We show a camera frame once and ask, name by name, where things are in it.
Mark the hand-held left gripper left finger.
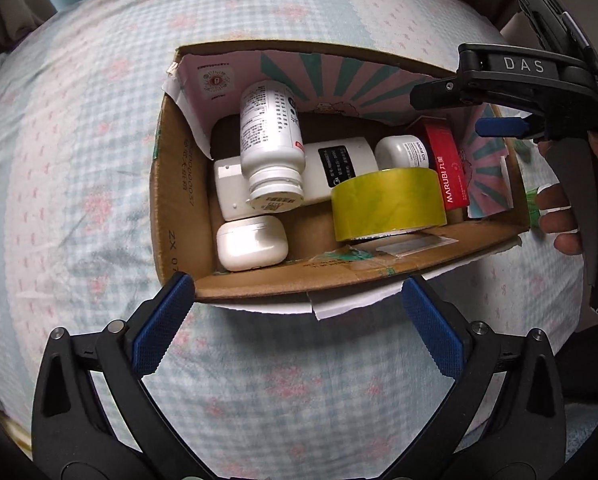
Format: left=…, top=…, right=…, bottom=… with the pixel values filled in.
left=31, top=274, right=215, bottom=480

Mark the small white jar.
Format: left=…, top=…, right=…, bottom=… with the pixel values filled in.
left=375, top=135, right=437, bottom=171

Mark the white earbuds case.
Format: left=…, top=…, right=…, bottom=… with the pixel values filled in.
left=216, top=216, right=288, bottom=272

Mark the cardboard box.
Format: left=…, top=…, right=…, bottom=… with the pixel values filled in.
left=150, top=40, right=532, bottom=321

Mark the white pill bottle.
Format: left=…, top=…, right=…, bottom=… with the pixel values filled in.
left=239, top=80, right=306, bottom=212

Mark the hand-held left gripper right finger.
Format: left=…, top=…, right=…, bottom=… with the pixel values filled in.
left=400, top=276, right=566, bottom=480

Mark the checked floral bed sheet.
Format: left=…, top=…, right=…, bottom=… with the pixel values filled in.
left=0, top=0, right=585, bottom=480

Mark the small red carton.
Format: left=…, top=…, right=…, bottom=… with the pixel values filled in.
left=413, top=121, right=471, bottom=212

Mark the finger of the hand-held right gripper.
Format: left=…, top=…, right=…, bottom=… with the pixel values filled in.
left=476, top=116, right=551, bottom=142
left=410, top=42, right=598, bottom=117

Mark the person's right hand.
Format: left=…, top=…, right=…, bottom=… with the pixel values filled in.
left=533, top=139, right=585, bottom=257

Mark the yellow tape roll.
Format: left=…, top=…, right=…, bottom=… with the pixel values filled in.
left=330, top=167, right=448, bottom=245

